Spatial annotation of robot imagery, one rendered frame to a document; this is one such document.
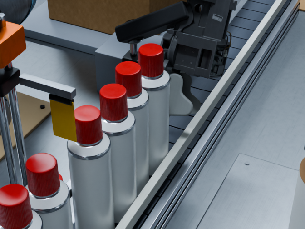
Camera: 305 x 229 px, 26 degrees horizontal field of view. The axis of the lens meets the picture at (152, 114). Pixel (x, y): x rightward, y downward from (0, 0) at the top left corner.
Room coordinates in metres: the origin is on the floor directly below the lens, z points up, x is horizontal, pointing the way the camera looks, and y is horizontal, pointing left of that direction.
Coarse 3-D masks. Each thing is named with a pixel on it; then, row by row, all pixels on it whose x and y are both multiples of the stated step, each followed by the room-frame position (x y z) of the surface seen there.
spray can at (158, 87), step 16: (144, 48) 0.74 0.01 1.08; (160, 48) 0.74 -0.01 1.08; (144, 64) 0.72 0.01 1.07; (160, 64) 0.72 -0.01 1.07; (144, 80) 0.72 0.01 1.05; (160, 80) 0.72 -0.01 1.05; (160, 96) 0.71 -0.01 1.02; (160, 112) 0.71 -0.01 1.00; (160, 128) 0.71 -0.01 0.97; (160, 144) 0.71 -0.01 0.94; (160, 160) 0.71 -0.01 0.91
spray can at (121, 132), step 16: (112, 96) 0.63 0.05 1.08; (112, 112) 0.62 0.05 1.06; (128, 112) 0.65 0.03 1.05; (112, 128) 0.62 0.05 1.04; (128, 128) 0.62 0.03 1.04; (112, 144) 0.61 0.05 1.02; (128, 144) 0.62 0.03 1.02; (112, 160) 0.62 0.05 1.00; (128, 160) 0.62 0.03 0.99; (112, 176) 0.62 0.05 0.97; (128, 176) 0.62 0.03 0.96; (128, 192) 0.62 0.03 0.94; (128, 208) 0.62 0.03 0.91
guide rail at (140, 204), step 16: (272, 16) 1.13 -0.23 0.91; (256, 32) 1.07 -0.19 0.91; (240, 64) 0.97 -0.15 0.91; (224, 80) 0.91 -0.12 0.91; (208, 96) 0.86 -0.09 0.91; (208, 112) 0.84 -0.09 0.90; (192, 128) 0.78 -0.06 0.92; (176, 144) 0.74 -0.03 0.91; (176, 160) 0.72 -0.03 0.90; (160, 176) 0.67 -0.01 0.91; (144, 192) 0.64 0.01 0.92; (144, 208) 0.63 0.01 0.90; (128, 224) 0.59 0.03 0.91
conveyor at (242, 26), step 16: (256, 0) 1.26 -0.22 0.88; (272, 0) 1.26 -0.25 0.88; (288, 0) 1.26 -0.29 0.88; (240, 16) 1.19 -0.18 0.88; (256, 16) 1.19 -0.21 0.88; (240, 32) 1.13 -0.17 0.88; (240, 48) 1.07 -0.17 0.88; (256, 48) 1.07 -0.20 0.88; (192, 80) 0.96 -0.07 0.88; (208, 80) 0.96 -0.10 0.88; (224, 96) 0.91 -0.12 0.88; (176, 128) 0.82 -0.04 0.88; (192, 144) 0.78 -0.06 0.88; (160, 192) 0.68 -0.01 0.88
